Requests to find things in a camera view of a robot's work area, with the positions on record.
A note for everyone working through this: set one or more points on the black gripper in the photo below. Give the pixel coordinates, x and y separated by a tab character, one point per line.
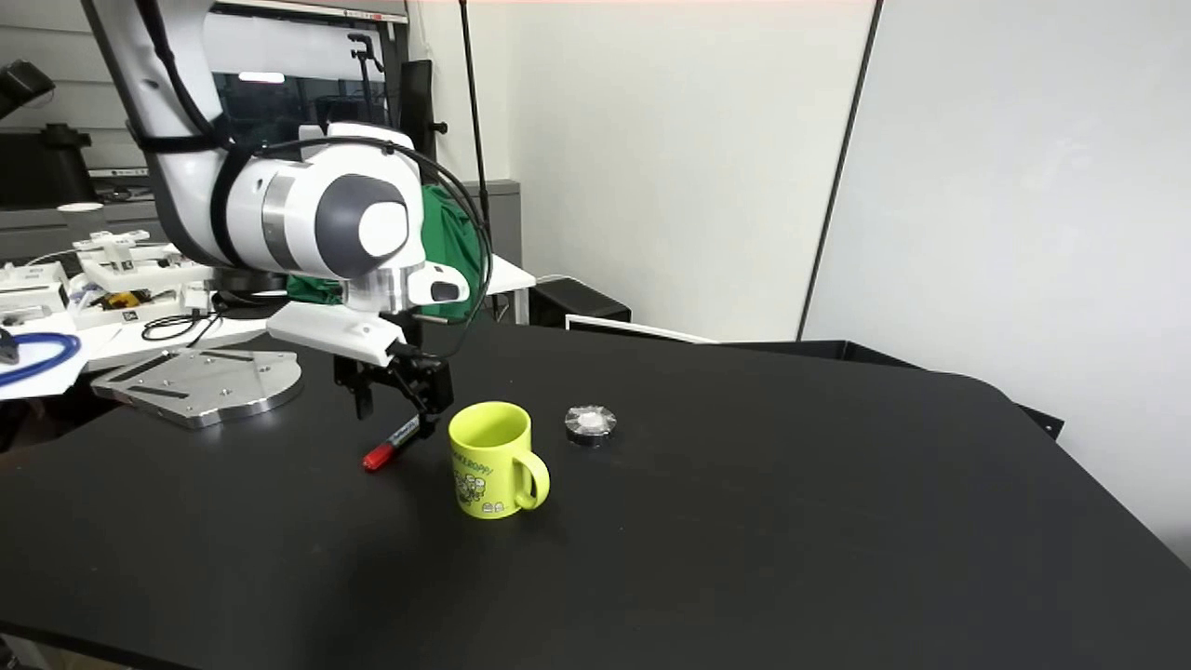
413	372

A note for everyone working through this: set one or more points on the red and black marker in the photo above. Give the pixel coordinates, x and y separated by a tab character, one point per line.
385	451

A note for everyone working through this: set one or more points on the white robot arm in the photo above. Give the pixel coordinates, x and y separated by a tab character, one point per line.
337	206

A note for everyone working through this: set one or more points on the yellow cartoon mug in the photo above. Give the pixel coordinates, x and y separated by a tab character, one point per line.
491	461

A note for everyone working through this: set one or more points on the small silver round object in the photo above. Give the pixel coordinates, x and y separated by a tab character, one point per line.
588	420

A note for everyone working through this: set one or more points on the silver metal mounting plate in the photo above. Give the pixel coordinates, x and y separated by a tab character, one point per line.
203	389

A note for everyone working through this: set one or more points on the white side table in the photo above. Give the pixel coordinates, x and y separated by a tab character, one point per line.
57	347

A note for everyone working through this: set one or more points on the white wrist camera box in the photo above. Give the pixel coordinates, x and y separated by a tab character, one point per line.
337	327

